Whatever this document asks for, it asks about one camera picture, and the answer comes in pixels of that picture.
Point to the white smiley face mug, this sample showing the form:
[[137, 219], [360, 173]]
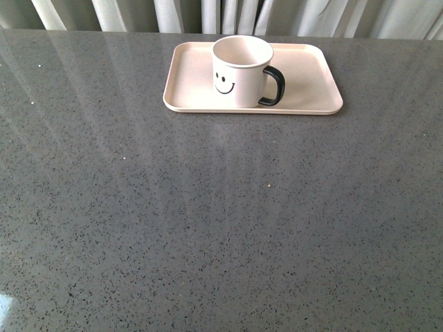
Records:
[[242, 74]]

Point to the grey white pleated curtain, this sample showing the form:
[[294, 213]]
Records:
[[307, 18]]

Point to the beige rectangular plastic tray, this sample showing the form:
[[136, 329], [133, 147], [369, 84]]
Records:
[[310, 87]]

